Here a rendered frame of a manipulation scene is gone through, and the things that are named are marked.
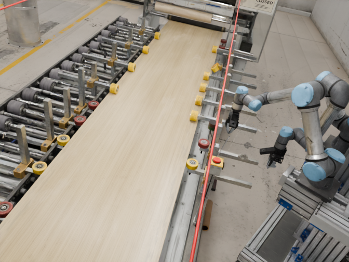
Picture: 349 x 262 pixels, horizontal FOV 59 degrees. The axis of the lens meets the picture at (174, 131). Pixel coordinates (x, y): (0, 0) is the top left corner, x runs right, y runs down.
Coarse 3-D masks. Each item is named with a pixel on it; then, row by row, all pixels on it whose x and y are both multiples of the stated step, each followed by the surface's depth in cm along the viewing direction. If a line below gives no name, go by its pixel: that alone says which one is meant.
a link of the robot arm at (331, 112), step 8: (336, 88) 182; (344, 88) 180; (336, 96) 182; (344, 96) 180; (336, 104) 183; (344, 104) 182; (328, 112) 188; (336, 112) 186; (320, 120) 192; (328, 120) 189; (304, 136) 204; (304, 144) 201
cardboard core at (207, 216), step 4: (208, 200) 290; (208, 204) 286; (208, 208) 282; (208, 212) 279; (204, 216) 275; (208, 216) 276; (204, 220) 271; (208, 220) 273; (204, 224) 268; (208, 224) 270; (204, 228) 273; (208, 228) 269
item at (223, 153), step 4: (200, 148) 226; (208, 148) 226; (220, 152) 225; (224, 152) 225; (228, 152) 226; (224, 156) 226; (228, 156) 225; (232, 156) 225; (236, 156) 224; (240, 160) 225; (244, 160) 224; (252, 160) 223; (256, 160) 224; (256, 164) 224
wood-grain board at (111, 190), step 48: (192, 48) 365; (144, 96) 262; (192, 96) 275; (96, 144) 205; (144, 144) 212; (48, 192) 167; (96, 192) 173; (144, 192) 178; (0, 240) 142; (48, 240) 146; (96, 240) 150; (144, 240) 154
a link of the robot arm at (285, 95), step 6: (324, 84) 167; (282, 90) 191; (288, 90) 187; (264, 96) 201; (270, 96) 197; (276, 96) 193; (282, 96) 190; (288, 96) 187; (324, 96) 168; (264, 102) 201; (270, 102) 200; (276, 102) 197
